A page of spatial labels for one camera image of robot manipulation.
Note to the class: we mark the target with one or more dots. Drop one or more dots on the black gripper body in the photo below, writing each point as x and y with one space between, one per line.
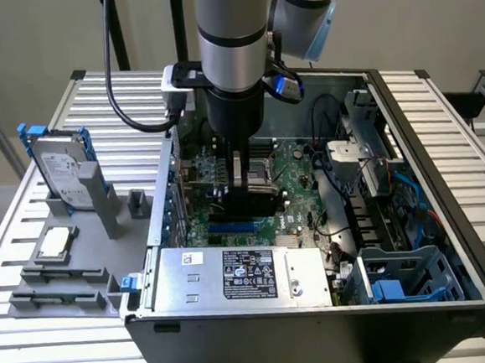
237 114

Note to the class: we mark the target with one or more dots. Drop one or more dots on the black graphics card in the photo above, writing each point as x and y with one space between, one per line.
248 204

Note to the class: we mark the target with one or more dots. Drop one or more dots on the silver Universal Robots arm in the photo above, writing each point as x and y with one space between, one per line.
231 35

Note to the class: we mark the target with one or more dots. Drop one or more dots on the blue expansion slot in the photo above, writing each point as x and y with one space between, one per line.
237 227

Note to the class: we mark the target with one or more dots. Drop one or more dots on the blue lit USB plug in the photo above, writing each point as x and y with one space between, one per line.
287 84

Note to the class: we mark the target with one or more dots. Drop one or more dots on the CPU socket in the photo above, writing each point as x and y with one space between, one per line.
263 173

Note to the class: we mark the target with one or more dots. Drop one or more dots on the green motherboard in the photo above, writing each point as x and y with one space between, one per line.
294 194

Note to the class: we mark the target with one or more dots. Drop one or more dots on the metal drive cage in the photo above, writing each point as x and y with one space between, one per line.
366 146

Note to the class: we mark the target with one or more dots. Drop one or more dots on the black tripod legs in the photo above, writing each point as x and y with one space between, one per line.
119 27

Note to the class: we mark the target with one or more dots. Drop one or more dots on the silver power supply unit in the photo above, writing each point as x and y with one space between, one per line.
233 274

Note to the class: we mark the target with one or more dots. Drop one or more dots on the hard disk in blue carrier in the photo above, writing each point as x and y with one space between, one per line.
58 166

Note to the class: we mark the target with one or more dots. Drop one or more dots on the blue case latch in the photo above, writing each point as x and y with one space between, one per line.
129 282

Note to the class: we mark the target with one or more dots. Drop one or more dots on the grey parts rack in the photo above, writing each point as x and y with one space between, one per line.
83 244

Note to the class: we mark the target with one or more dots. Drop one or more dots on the silver CPU chip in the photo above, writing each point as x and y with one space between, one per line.
54 242

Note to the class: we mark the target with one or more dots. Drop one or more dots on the grey disk bay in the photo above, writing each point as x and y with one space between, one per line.
405 269

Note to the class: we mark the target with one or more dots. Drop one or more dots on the blue disk bay clip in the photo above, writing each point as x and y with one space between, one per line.
387 291

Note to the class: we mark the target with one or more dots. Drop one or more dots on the black open PC case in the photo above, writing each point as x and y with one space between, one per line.
322 335

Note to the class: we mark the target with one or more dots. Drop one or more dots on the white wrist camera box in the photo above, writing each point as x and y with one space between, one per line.
175 86

